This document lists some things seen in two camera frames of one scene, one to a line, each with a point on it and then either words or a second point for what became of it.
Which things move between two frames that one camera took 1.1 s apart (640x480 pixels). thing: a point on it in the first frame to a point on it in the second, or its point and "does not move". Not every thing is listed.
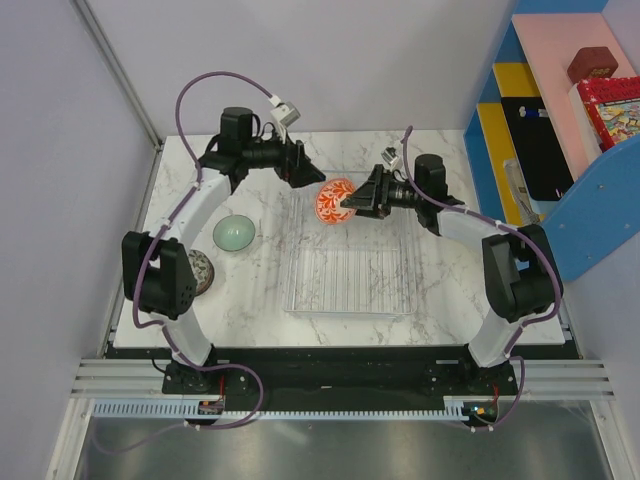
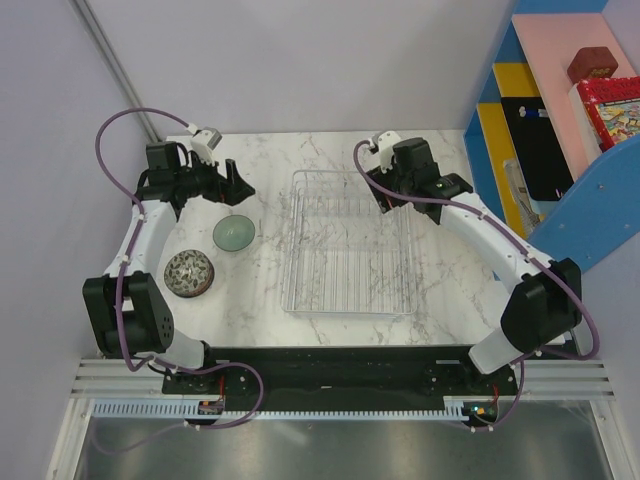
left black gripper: (296, 168) to (229, 191)
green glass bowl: (233, 232) does not move
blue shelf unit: (554, 137) does not move
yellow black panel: (519, 127) does not move
